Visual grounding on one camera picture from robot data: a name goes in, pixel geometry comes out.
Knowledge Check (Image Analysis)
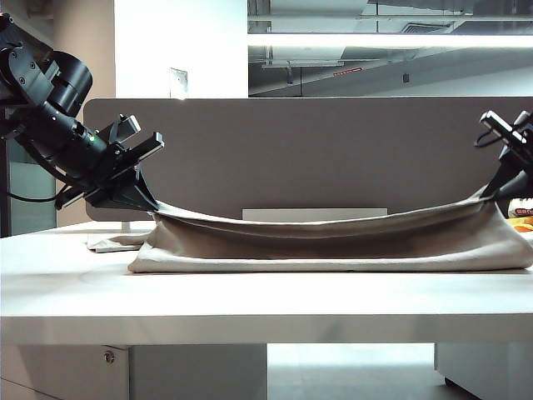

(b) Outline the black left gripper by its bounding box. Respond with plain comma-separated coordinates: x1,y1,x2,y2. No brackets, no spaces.
55,132,165,212

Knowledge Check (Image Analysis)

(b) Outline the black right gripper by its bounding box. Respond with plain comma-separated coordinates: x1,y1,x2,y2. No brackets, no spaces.
479,110,533,199

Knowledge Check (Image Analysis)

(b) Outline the beige T-shirt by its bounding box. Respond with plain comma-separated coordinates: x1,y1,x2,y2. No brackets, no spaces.
86,192,533,275

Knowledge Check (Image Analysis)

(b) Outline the printed snack bag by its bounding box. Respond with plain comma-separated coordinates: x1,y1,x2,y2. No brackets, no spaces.
505,197,533,220

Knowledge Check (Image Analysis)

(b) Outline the dark glass door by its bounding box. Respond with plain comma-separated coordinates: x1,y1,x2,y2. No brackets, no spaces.
6,106,57,238

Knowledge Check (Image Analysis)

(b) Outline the ceiling air vent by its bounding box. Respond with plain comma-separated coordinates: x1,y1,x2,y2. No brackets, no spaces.
400,22,455,35

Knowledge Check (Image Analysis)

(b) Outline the grey fabric desk divider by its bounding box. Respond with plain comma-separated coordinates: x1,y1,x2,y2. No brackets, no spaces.
82,96,533,223

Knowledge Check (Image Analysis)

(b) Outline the long ceiling light strip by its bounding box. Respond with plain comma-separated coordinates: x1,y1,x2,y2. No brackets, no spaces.
247,32,533,49

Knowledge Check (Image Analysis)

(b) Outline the white desk support panel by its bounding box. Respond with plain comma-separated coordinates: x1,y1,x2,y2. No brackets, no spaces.
128,343,268,400

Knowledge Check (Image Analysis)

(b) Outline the white plain cabinet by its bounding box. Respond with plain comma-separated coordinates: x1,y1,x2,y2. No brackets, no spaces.
433,343,533,400

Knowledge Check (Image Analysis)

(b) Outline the white drawer cabinet with lock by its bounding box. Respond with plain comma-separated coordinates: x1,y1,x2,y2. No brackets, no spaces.
0,344,131,400

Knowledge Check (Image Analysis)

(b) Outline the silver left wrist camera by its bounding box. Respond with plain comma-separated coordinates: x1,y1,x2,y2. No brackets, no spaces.
108,113,142,146

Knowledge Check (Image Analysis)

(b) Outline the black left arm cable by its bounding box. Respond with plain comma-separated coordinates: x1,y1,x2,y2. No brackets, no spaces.
0,137,72,203

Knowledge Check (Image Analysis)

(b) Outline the metal wall plate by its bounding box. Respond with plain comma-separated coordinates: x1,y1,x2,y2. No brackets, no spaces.
168,67,189,101

